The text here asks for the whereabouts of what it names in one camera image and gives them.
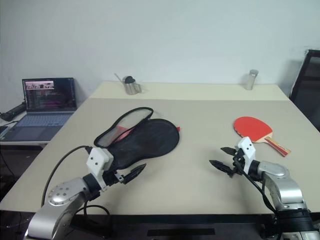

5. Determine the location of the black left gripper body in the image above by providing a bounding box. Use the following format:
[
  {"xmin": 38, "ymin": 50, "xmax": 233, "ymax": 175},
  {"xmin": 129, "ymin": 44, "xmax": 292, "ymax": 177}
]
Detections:
[{"xmin": 102, "ymin": 166, "xmax": 125, "ymax": 188}]

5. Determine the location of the black mesh office chair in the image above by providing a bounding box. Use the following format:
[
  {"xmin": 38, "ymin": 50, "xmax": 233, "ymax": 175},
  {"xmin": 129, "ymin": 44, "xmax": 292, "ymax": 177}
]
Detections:
[{"xmin": 289, "ymin": 49, "xmax": 320, "ymax": 131}]

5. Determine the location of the black table frame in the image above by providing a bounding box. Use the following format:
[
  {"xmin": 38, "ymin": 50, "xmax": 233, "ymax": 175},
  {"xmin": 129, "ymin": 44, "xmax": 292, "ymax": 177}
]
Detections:
[{"xmin": 72, "ymin": 213, "xmax": 279, "ymax": 240}]

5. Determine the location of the steel shaker bottle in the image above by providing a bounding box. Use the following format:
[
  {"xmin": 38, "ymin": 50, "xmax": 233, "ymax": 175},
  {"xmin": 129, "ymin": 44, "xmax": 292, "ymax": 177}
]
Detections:
[{"xmin": 244, "ymin": 69, "xmax": 259, "ymax": 91}]

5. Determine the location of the red and black paddle case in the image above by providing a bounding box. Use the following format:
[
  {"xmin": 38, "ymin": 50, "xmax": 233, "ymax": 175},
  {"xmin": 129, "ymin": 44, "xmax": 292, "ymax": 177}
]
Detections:
[{"xmin": 93, "ymin": 106, "xmax": 182, "ymax": 171}]

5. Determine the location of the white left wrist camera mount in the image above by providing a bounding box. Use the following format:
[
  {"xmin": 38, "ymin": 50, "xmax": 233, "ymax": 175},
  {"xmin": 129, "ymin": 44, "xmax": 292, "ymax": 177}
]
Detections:
[{"xmin": 86, "ymin": 147, "xmax": 114, "ymax": 192}]

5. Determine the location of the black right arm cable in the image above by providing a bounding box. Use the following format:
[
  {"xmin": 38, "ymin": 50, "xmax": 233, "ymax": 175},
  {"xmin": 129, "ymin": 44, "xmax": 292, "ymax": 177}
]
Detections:
[{"xmin": 234, "ymin": 154, "xmax": 279, "ymax": 221}]

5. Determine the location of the red table tennis paddle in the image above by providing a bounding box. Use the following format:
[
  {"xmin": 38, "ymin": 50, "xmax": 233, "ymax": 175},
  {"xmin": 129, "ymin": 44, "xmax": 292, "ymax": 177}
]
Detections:
[{"xmin": 233, "ymin": 116, "xmax": 292, "ymax": 158}]

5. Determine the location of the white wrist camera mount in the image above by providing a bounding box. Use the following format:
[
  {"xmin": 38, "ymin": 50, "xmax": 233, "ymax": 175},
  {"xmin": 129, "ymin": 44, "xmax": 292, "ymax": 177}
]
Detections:
[
  {"xmin": 86, "ymin": 147, "xmax": 114, "ymax": 192},
  {"xmin": 236, "ymin": 136, "xmax": 257, "ymax": 176}
]

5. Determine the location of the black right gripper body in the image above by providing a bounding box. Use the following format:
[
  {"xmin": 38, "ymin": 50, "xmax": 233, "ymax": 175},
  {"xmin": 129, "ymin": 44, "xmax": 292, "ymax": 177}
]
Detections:
[{"xmin": 227, "ymin": 147, "xmax": 245, "ymax": 178}]

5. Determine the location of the open grey laptop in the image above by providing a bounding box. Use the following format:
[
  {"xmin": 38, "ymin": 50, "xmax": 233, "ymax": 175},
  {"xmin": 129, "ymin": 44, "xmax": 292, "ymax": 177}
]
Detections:
[{"xmin": 4, "ymin": 77, "xmax": 78, "ymax": 142}]

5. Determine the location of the black cylindrical device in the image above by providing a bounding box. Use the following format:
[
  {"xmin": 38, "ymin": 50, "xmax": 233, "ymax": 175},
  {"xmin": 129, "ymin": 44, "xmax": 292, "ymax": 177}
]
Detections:
[{"xmin": 0, "ymin": 101, "xmax": 26, "ymax": 121}]

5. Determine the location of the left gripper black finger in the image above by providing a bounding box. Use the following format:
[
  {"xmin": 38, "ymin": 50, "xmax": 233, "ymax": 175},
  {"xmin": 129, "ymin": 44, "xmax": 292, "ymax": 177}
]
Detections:
[
  {"xmin": 128, "ymin": 163, "xmax": 147, "ymax": 177},
  {"xmin": 122, "ymin": 175, "xmax": 138, "ymax": 186}
]

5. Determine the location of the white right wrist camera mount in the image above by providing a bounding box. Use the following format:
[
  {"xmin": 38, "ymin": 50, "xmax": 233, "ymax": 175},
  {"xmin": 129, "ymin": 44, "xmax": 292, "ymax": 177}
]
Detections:
[{"xmin": 236, "ymin": 136, "xmax": 257, "ymax": 176}]

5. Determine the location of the steel pitcher with handle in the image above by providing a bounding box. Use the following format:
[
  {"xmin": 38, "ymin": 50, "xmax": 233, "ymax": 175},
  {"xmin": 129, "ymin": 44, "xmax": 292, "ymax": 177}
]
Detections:
[{"xmin": 122, "ymin": 81, "xmax": 144, "ymax": 96}]

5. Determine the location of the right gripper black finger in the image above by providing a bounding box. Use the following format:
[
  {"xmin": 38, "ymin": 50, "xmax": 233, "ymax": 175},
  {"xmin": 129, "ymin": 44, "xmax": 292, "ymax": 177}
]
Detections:
[
  {"xmin": 220, "ymin": 146, "xmax": 236, "ymax": 156},
  {"xmin": 209, "ymin": 159, "xmax": 233, "ymax": 174}
]

